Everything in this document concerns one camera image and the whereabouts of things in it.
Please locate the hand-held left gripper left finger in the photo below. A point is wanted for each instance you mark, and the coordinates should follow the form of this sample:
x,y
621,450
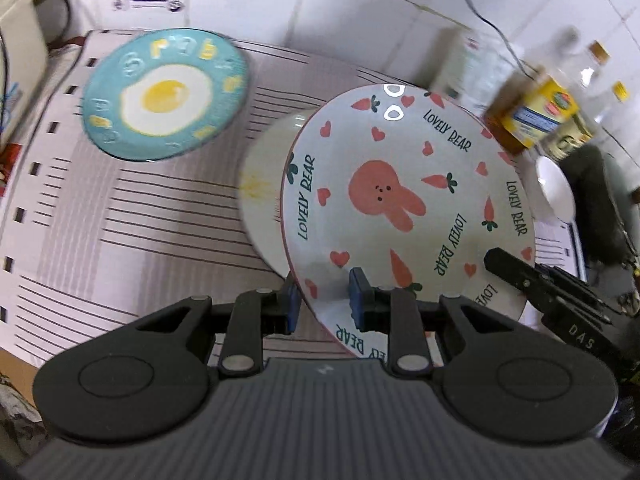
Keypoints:
x,y
291,305

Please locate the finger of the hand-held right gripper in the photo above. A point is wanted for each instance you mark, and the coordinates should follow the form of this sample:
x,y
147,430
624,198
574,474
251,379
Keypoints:
x,y
530,280

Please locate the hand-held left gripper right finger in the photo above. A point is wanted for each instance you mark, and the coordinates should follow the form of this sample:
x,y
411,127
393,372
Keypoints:
x,y
356,300

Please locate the white plate with pink rabbit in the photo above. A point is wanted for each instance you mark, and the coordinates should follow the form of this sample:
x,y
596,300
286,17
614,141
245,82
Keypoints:
x,y
400,160

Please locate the blue plate with fried egg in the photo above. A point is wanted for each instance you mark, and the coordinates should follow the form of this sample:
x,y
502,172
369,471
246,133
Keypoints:
x,y
165,95

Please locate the dark cooking pot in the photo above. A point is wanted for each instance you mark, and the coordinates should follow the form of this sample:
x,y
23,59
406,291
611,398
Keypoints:
x,y
587,200

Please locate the glass pot lid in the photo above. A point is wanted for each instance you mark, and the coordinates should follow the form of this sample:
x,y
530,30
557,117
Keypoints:
x,y
625,195

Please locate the plain cream plate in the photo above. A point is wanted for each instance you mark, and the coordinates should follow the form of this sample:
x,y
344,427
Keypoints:
x,y
262,180

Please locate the striped table cloth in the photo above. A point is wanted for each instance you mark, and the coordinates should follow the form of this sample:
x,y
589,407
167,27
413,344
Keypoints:
x,y
165,240

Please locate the clear bottle with yellow cap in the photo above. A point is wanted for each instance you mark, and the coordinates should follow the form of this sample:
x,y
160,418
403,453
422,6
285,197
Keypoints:
x,y
570,137

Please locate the oil bottle with yellow label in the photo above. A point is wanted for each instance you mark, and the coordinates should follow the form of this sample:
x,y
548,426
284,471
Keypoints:
x,y
532,115

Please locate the white plastic bag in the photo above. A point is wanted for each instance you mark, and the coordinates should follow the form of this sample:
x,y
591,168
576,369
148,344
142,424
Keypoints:
x,y
452,67

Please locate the white appliance with sticker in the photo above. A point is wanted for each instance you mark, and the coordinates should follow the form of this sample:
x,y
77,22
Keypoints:
x,y
200,5

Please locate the beige plastic container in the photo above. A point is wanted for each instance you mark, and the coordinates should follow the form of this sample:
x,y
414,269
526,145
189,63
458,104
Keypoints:
x,y
20,50

